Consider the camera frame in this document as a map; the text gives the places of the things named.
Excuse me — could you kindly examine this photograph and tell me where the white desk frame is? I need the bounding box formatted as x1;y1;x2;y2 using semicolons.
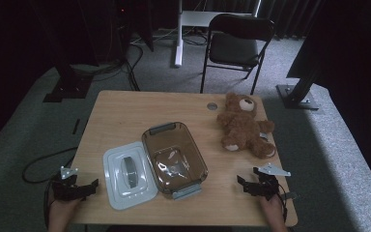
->
173;0;262;68

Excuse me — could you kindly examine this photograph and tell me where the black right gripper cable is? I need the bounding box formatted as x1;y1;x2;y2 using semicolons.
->
276;183;289;223

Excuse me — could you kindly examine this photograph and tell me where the clear plastic storage box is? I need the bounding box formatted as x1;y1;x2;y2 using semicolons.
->
140;121;210;201

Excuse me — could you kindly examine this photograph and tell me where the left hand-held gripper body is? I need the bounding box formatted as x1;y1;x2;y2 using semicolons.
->
51;165;83;201

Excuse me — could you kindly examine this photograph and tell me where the pale blue box lid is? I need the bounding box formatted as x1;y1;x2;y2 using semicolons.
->
101;140;159;212

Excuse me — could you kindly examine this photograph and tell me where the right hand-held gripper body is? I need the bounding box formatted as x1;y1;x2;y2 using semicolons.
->
252;162;292;200

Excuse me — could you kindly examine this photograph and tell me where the black folding chair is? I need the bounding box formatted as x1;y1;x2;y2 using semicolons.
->
200;13;276;96

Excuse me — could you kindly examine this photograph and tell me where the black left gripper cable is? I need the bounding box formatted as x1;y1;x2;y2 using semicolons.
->
21;146;79;226

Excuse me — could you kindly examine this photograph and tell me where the bundle of black floor cables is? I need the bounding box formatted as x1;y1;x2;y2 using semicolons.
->
73;43;144;92

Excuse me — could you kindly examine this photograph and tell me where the person's right hand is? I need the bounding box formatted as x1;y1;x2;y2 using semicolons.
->
259;193;286;224

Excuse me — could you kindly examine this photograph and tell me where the black metal stand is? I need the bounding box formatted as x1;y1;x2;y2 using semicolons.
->
275;64;321;111
43;62;95;104

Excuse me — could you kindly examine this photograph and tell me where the brown teddy bear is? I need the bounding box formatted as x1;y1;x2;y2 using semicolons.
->
216;92;276;160

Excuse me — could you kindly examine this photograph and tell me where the person's left hand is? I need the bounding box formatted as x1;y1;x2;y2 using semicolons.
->
48;197;82;226

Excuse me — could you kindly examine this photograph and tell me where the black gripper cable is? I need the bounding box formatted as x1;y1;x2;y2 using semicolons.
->
21;146;79;226
276;183;289;223

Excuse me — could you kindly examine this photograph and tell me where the grey tape piece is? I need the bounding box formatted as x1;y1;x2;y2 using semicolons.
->
280;191;299;201

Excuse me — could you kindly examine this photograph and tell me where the dark equipment rack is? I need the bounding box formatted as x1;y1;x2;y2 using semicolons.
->
110;0;156;64

